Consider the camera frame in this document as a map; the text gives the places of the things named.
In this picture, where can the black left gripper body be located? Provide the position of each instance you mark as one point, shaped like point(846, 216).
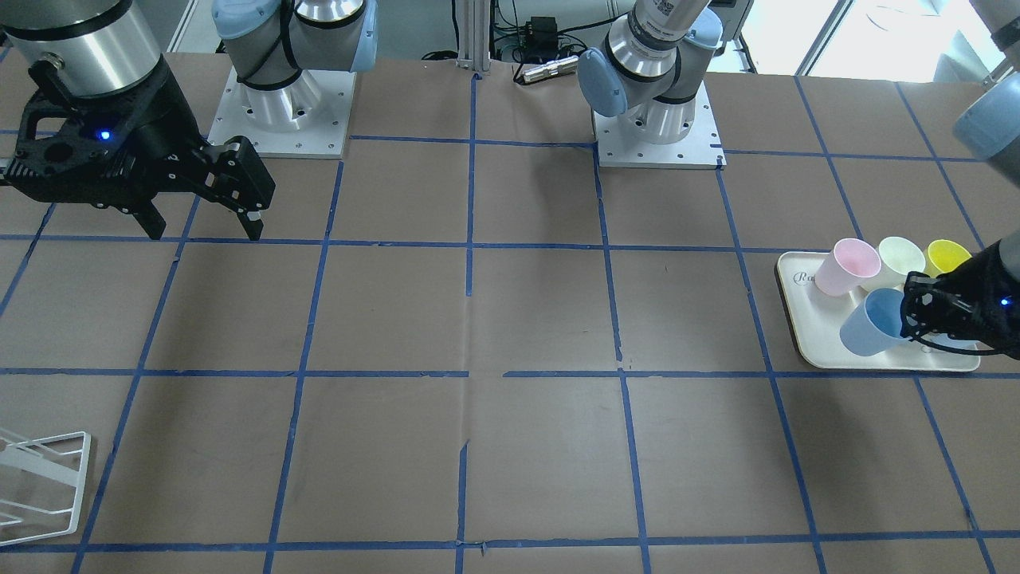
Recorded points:
point(985, 285)

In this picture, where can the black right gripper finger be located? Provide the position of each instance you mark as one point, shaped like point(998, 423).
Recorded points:
point(150, 220)
point(252, 224)

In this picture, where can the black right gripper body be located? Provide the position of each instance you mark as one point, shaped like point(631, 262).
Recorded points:
point(156, 121)

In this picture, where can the blue plastic cup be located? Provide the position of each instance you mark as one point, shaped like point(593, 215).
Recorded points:
point(875, 325)

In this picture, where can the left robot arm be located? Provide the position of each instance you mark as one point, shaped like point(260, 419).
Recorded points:
point(653, 60)

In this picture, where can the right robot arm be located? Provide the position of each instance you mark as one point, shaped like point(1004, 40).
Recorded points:
point(100, 47)

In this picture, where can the yellow plastic cup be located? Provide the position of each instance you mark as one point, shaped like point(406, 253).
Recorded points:
point(944, 256)

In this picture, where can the white plastic cup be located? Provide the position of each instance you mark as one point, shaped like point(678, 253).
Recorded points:
point(899, 257)

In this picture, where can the pink plastic cup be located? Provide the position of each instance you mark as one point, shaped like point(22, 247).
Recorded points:
point(850, 263)

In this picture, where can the white plastic tray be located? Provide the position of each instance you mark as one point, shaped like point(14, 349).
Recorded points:
point(815, 320)

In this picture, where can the silver metal cylinder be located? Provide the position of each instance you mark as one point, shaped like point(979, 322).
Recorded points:
point(560, 67)

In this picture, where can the white wire cup rack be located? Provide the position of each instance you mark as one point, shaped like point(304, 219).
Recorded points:
point(43, 485)

